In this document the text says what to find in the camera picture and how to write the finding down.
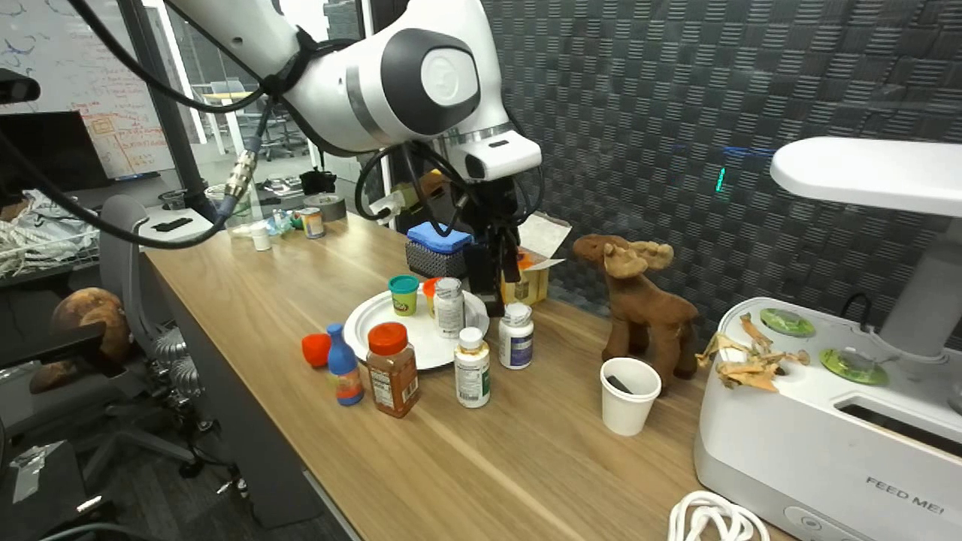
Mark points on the white paper cup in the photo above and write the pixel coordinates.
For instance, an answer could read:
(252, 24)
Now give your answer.
(629, 394)

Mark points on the yellow open carton box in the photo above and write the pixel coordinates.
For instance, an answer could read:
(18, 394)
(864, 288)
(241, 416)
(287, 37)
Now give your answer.
(541, 285)

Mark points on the small black pot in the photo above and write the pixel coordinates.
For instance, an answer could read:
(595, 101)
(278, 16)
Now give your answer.
(321, 180)

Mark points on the spice jar orange lid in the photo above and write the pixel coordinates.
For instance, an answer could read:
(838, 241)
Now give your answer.
(392, 377)

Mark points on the white bottle green label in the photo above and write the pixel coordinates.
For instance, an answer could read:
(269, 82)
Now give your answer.
(472, 373)

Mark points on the white bottle blue label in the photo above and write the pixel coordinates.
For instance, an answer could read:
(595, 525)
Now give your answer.
(514, 336)

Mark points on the blue box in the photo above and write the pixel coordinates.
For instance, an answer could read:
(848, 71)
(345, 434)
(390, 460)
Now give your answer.
(436, 261)

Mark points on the tin can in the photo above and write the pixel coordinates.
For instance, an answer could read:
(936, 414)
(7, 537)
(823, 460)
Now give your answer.
(315, 222)

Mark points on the dark metal pole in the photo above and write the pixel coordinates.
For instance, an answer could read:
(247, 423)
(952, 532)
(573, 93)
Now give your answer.
(166, 101)

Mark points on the crumpled grey white cloth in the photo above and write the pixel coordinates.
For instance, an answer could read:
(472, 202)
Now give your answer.
(46, 235)

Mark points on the brown round object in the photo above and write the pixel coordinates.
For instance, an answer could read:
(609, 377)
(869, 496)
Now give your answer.
(92, 318)

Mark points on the brown moose plush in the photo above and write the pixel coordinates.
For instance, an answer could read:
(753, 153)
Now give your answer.
(646, 311)

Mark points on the white countertop garden appliance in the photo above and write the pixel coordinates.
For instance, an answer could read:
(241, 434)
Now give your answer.
(831, 452)

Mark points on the brown dried plant pieces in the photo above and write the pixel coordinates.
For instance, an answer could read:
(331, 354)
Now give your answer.
(753, 363)

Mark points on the grey office chair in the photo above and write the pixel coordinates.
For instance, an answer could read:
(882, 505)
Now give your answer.
(151, 302)

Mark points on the yellow tub orange lid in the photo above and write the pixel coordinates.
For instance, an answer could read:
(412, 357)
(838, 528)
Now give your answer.
(428, 293)

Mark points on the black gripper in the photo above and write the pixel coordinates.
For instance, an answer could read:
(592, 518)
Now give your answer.
(494, 211)

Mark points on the black phone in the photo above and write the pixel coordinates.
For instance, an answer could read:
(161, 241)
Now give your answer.
(173, 222)

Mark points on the small white cup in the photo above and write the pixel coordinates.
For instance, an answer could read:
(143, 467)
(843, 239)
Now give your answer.
(260, 239)

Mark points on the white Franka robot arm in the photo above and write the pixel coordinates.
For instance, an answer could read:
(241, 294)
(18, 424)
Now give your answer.
(340, 90)

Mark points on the green plant pod lid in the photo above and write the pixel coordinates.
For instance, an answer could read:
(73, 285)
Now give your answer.
(854, 368)
(789, 321)

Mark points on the red ball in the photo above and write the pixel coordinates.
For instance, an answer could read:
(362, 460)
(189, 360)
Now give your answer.
(317, 349)

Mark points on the white round plate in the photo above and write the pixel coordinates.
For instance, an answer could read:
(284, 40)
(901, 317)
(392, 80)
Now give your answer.
(392, 335)

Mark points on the blue bottle colourful label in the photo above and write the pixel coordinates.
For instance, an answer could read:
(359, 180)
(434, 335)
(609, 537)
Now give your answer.
(348, 372)

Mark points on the blue sponge block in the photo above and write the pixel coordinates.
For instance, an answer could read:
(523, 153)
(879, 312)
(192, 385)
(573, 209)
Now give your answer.
(439, 235)

